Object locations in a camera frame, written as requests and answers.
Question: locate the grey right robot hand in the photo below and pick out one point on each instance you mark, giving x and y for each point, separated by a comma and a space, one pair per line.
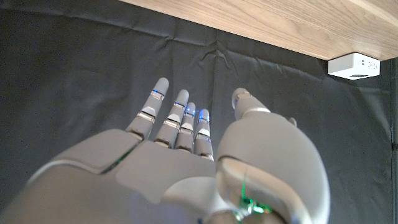
264, 155

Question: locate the white power strip box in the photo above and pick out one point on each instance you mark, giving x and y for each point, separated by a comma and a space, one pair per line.
351, 65

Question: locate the black backdrop stand pole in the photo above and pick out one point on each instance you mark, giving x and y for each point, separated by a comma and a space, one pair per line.
395, 140

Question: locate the black backdrop curtain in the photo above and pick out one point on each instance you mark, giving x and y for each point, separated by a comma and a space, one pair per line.
77, 77

